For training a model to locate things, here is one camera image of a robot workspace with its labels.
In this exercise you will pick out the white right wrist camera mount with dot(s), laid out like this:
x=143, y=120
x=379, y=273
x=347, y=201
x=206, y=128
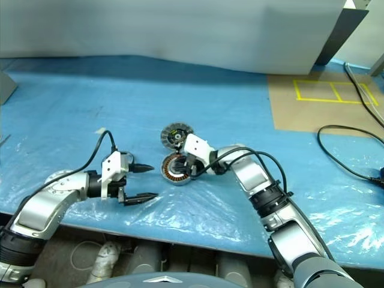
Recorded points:
x=198, y=148

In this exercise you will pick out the white wrapped tube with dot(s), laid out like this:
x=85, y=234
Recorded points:
x=103, y=259

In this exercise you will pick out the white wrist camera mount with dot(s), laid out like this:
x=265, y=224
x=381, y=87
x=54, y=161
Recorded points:
x=112, y=162
x=198, y=148

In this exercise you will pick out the grey metal box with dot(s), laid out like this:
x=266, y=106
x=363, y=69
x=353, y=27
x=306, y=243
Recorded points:
x=6, y=88

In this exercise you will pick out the grey robot torso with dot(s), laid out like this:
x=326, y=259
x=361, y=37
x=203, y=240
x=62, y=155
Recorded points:
x=135, y=282

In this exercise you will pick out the blue plastic table sheet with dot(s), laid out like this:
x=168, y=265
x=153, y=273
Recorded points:
x=180, y=99

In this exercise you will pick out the round spoked rotor disc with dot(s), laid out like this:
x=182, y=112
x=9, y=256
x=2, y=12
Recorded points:
x=169, y=135

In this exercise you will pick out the black upright panel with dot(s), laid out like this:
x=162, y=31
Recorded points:
x=342, y=36

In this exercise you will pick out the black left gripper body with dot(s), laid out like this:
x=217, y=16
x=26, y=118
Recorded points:
x=115, y=189

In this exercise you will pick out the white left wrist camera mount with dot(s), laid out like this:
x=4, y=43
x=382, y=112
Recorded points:
x=112, y=162

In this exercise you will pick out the white backdrop board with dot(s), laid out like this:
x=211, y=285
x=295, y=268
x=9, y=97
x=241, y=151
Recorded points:
x=180, y=30

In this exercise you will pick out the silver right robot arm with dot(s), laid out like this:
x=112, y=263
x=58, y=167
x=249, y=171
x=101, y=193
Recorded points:
x=255, y=174

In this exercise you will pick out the grey metal post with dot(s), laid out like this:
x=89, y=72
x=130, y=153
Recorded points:
x=378, y=64

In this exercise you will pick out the brown cardboard mat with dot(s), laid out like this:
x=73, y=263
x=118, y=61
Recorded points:
x=285, y=105

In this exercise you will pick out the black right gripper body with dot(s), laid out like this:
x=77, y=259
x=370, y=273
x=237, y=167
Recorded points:
x=192, y=167

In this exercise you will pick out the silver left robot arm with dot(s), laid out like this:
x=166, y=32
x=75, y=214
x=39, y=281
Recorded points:
x=54, y=195

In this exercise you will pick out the grey rounded cylinder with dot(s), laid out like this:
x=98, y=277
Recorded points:
x=144, y=256
x=234, y=270

